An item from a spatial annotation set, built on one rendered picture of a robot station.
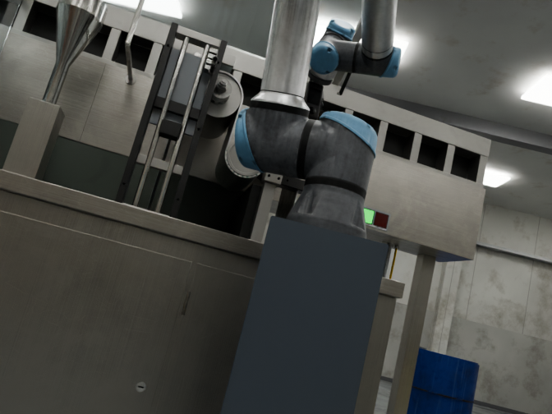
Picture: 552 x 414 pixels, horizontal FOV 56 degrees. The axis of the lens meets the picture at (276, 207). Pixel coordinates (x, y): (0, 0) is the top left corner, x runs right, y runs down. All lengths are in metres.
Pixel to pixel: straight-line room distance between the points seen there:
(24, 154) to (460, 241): 1.59
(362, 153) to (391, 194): 1.13
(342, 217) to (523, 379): 11.47
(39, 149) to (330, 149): 0.95
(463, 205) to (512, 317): 10.01
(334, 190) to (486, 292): 11.12
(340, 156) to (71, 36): 1.05
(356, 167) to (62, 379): 0.77
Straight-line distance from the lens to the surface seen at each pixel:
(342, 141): 0.95
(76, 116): 1.93
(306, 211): 0.93
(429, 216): 2.14
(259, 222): 1.50
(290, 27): 1.01
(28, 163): 1.64
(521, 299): 12.28
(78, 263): 1.25
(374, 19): 1.20
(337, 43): 1.35
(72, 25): 1.75
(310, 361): 0.85
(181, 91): 1.50
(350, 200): 0.92
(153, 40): 2.03
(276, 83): 0.99
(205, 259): 1.25
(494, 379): 12.05
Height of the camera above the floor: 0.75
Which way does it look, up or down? 11 degrees up
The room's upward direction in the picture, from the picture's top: 14 degrees clockwise
